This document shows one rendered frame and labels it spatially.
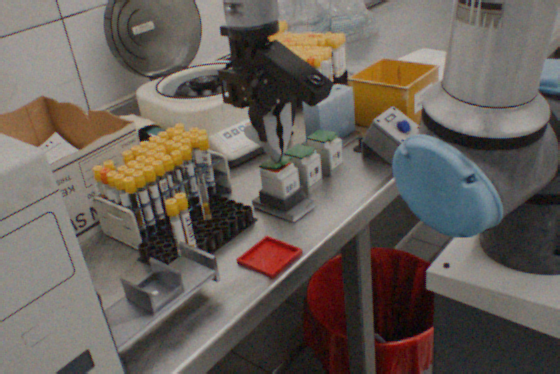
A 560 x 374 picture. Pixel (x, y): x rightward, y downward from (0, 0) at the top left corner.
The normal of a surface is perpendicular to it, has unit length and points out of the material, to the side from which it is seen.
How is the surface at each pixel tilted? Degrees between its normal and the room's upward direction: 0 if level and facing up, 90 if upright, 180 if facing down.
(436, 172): 98
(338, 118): 90
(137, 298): 90
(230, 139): 25
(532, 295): 5
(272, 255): 0
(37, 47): 90
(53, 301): 90
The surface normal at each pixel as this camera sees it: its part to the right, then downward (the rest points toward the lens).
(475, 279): -0.18, -0.87
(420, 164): -0.76, 0.50
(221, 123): 0.66, 0.31
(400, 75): -0.64, 0.45
